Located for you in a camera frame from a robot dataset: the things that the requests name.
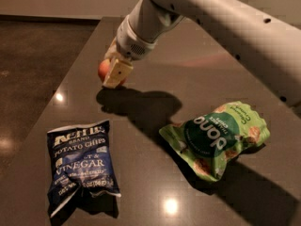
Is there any blue potato chip bag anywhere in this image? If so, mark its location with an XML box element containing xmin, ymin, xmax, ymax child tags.
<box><xmin>47</xmin><ymin>120</ymin><xmax>121</xmax><ymax>218</ymax></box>

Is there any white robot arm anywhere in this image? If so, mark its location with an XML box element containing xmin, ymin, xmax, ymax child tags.
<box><xmin>104</xmin><ymin>0</ymin><xmax>301</xmax><ymax>109</ymax></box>

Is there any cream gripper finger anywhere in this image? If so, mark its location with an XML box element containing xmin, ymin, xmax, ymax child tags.
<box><xmin>103</xmin><ymin>39</ymin><xmax>124</xmax><ymax>60</ymax></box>
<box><xmin>103</xmin><ymin>58</ymin><xmax>134</xmax><ymax>89</ymax></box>

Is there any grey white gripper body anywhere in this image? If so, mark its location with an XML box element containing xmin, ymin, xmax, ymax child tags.
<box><xmin>116</xmin><ymin>15</ymin><xmax>156</xmax><ymax>60</ymax></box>

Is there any red apple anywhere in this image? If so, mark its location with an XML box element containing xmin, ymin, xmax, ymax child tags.
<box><xmin>97</xmin><ymin>58</ymin><xmax>127</xmax><ymax>87</ymax></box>

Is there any green rice chips bag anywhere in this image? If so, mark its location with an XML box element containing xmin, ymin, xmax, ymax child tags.
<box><xmin>159</xmin><ymin>101</ymin><xmax>270</xmax><ymax>183</ymax></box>

